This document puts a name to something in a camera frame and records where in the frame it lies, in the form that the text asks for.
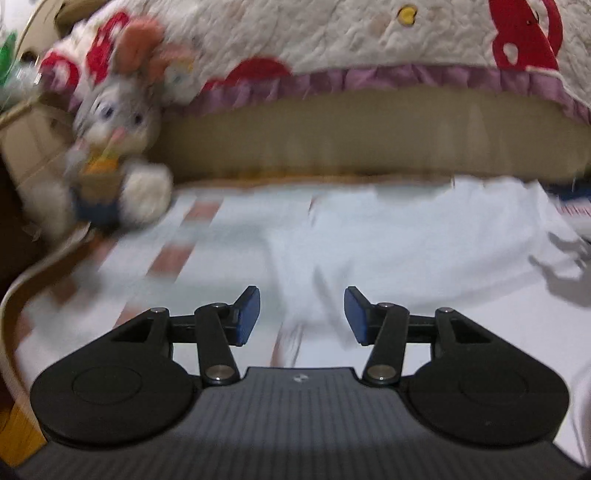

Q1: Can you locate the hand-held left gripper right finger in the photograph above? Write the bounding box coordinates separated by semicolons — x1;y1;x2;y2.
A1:
344;285;497;387

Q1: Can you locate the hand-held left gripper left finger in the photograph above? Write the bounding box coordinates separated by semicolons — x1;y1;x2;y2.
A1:
108;285;261;387

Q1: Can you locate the white t-shirt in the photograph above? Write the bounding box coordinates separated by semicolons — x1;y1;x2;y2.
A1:
263;175;591;462

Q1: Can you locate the light printed play mat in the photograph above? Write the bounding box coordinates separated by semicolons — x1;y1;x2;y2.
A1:
0;178;591;462

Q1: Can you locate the beige bed base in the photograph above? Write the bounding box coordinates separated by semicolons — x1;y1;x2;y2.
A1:
157;85;591;186

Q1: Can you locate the grey plush rabbit toy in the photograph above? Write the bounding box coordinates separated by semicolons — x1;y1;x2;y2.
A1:
18;18;195;241

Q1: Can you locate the beige cardboard box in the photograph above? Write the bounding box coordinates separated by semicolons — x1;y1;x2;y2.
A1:
0;0;86;197

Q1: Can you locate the quilted bedspread with purple ruffle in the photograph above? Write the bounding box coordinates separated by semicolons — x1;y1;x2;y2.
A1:
39;0;591;124

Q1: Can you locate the green object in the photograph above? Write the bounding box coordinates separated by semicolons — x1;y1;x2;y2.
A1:
0;28;20;88

